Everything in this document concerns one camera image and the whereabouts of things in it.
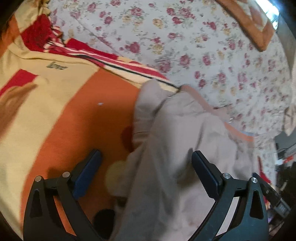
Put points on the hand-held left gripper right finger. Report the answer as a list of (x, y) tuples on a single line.
[(208, 174)]

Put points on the red orange cream printed blanket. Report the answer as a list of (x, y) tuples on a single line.
[(69, 115)]

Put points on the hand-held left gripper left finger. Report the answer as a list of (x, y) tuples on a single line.
[(86, 176)]

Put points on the cream cloth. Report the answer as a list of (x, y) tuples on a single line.
[(290, 119)]

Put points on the beige jacket with ribbed cuffs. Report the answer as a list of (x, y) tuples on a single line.
[(175, 139)]

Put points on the orange patterned pillow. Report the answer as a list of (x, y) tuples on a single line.
[(254, 25)]

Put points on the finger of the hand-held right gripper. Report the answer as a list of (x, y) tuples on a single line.
[(271, 193)]

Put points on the red cloth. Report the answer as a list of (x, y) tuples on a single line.
[(263, 170)]

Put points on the floral bed sheet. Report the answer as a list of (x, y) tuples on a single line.
[(185, 34)]

